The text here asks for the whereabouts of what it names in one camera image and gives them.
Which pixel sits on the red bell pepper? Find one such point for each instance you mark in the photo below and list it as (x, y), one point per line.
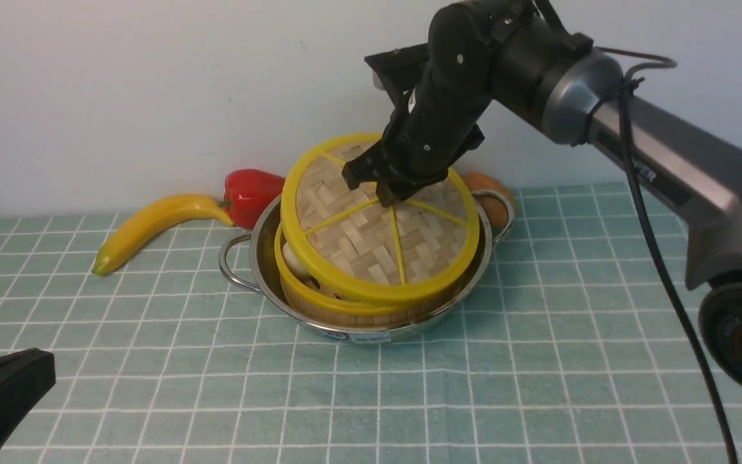
(248, 192)

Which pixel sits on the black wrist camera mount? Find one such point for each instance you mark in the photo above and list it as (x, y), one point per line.
(397, 71)

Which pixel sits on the woven bamboo steamer lid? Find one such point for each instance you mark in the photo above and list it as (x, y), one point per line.
(352, 244)

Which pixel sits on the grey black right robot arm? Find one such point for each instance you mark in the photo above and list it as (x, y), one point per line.
(518, 54)

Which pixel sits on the stainless steel pot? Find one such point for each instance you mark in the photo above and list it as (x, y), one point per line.
(265, 270)

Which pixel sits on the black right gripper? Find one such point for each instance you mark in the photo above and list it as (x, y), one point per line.
(421, 142)

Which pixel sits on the yellow banana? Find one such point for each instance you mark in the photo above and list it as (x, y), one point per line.
(143, 226)

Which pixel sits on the teal checked tablecloth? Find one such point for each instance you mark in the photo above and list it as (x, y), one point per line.
(567, 352)

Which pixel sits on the yellow rimmed bamboo steamer basket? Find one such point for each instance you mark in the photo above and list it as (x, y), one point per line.
(323, 306)

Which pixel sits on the brown bread roll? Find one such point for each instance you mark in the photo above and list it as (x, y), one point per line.
(494, 209)

